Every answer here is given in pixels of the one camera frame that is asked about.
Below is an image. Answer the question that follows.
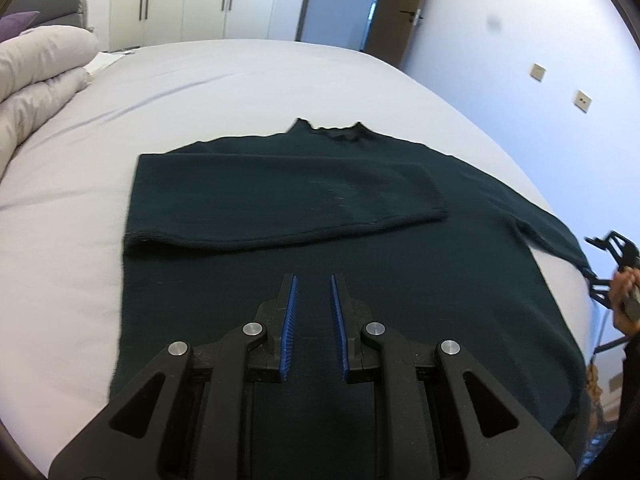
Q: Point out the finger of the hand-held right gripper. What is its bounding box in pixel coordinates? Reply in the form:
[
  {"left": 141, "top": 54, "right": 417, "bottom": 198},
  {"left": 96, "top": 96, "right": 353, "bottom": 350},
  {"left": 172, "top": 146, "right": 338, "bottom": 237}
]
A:
[
  {"left": 582, "top": 271, "right": 615, "bottom": 311},
  {"left": 585, "top": 230, "right": 640, "bottom": 268}
]

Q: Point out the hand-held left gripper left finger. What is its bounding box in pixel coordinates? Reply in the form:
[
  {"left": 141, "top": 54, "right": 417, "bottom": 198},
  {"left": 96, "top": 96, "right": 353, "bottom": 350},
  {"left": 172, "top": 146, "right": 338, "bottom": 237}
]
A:
[{"left": 47, "top": 272, "right": 301, "bottom": 480}]

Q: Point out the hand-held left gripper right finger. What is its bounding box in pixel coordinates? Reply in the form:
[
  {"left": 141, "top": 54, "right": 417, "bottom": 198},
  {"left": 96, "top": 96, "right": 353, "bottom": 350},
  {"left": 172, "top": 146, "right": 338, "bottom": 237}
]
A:
[{"left": 330, "top": 272, "right": 576, "bottom": 480}]

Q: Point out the dark green sweater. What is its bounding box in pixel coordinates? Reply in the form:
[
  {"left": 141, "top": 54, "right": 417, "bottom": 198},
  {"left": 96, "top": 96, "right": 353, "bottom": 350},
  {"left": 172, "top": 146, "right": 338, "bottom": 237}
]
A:
[{"left": 107, "top": 117, "right": 598, "bottom": 480}]

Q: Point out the person's right hand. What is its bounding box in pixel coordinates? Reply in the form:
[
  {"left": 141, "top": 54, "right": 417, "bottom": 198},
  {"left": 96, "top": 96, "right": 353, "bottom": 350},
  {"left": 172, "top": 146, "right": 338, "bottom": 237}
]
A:
[{"left": 611, "top": 267, "right": 640, "bottom": 335}]

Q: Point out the bed with white sheet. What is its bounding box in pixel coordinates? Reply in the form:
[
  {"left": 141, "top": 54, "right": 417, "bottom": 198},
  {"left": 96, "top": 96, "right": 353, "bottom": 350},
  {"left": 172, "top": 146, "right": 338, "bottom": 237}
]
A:
[{"left": 0, "top": 37, "right": 608, "bottom": 480}]

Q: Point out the white cloth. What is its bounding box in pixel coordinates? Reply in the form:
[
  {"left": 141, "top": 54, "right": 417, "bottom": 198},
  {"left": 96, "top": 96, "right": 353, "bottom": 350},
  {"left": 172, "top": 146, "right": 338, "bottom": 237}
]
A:
[{"left": 85, "top": 50, "right": 138, "bottom": 73}]

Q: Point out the white wardrobe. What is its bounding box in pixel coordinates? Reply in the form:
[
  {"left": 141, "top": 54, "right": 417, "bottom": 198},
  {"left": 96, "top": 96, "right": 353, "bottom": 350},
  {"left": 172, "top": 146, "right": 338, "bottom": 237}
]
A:
[{"left": 107, "top": 0, "right": 316, "bottom": 53}]

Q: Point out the folded pale grey duvet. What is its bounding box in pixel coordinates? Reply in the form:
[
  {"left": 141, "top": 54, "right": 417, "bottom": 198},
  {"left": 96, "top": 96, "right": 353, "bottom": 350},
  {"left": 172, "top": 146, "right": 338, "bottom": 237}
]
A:
[{"left": 0, "top": 25, "right": 101, "bottom": 183}]

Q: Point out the grey padded headboard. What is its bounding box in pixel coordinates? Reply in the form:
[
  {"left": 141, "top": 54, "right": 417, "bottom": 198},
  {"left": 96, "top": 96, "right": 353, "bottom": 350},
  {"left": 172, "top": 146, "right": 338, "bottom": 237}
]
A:
[{"left": 7, "top": 0, "right": 91, "bottom": 31}]

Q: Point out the purple pillow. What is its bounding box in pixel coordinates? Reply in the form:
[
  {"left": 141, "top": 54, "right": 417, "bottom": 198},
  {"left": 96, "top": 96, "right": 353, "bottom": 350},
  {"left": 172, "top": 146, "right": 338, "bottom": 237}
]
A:
[{"left": 0, "top": 10, "right": 41, "bottom": 43}]

